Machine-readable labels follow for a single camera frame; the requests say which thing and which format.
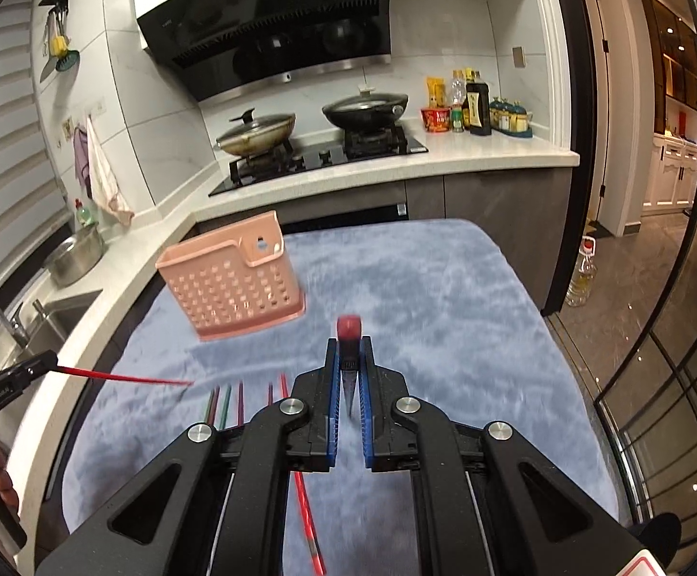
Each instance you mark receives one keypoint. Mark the bright red chopstick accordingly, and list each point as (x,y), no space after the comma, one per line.
(95,375)

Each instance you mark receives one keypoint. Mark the black wok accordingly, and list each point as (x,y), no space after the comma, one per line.
(368,111)

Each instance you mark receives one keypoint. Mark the cooking oil jug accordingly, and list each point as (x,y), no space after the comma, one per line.
(579,288)

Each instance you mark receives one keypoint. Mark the black gas stove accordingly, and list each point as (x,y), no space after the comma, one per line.
(285,159)

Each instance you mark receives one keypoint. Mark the pink perforated utensil holder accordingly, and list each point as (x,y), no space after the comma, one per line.
(234,280)

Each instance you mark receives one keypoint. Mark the green dish soap bottle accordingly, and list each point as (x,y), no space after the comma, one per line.
(83,215)

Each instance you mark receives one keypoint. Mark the spice jar rack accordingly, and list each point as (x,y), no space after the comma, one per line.
(510,118)

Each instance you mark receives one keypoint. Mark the grey-blue fleece mat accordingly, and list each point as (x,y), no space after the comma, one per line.
(440,305)

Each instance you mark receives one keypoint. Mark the red instant noodle cup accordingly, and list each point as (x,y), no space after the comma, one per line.
(436,119)

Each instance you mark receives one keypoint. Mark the yellow snack packet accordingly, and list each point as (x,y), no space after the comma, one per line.
(436,92)

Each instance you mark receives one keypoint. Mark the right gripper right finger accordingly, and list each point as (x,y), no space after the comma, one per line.
(366,400)

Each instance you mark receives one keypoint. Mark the white hanging towel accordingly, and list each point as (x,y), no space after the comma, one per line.
(105,188)

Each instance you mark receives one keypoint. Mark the purple hanging cloth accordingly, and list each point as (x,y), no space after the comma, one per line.
(81,160)

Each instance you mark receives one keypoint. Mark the dark red chopstick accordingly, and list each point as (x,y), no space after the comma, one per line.
(215,425)

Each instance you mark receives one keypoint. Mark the steel kitchen sink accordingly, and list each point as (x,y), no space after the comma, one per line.
(59,325)

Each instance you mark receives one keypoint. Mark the chrome faucet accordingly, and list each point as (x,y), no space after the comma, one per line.
(15,328)

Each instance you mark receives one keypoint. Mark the small green cap bottle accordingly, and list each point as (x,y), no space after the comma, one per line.
(457,122)

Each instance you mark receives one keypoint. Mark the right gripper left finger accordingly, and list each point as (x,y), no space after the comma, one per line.
(334,400)

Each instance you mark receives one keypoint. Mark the stainless steel pot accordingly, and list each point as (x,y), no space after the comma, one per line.
(73,258)

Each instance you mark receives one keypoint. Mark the lidded beige wok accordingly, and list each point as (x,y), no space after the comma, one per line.
(256,135)

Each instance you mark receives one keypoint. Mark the dark soy sauce bottle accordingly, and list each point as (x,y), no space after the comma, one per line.
(478,102)

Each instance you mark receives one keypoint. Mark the green chopstick gold band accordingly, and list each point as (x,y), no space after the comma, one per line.
(224,413)

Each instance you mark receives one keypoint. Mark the black range hood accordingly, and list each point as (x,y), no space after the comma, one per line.
(222,47)

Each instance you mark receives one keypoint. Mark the clear plastic bottle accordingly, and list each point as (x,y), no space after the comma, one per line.
(458,88)

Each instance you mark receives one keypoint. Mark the hanging green yellow brush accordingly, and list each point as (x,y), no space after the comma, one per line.
(56,43)

